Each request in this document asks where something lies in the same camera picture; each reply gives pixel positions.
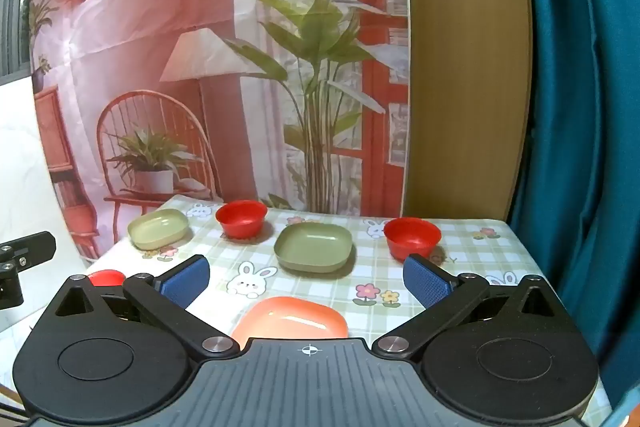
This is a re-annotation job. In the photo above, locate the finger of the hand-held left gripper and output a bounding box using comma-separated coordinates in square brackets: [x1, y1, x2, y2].
[0, 231, 57, 310]

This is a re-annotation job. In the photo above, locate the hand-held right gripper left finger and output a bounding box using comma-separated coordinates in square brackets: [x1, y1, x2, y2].
[47, 254, 242, 361]

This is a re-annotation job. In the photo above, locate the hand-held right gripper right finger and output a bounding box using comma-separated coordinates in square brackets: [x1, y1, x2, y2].
[371, 253, 558, 361]

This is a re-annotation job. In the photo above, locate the red bowl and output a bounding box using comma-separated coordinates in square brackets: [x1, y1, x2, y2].
[87, 270, 127, 289]
[383, 217, 442, 263]
[215, 200, 269, 241]

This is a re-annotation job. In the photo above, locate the green square plate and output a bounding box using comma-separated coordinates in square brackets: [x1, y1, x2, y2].
[273, 222, 354, 274]
[127, 209, 191, 251]

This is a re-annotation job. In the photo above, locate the white board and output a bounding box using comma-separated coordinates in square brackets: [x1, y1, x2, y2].
[0, 74, 90, 345]

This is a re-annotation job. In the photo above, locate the checked bunny tablecloth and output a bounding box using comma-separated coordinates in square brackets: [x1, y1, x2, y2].
[84, 194, 615, 427]

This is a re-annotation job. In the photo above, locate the orange square plate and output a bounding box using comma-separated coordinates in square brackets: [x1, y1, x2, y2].
[231, 296, 349, 352]

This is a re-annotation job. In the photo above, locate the wooden panel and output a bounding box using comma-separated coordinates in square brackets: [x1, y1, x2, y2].
[401, 0, 534, 224]

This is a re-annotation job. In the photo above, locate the teal curtain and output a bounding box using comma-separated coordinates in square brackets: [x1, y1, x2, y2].
[509, 0, 640, 413]

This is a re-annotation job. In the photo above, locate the printed backdrop cloth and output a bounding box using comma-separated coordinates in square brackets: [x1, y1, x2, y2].
[29, 0, 412, 264]

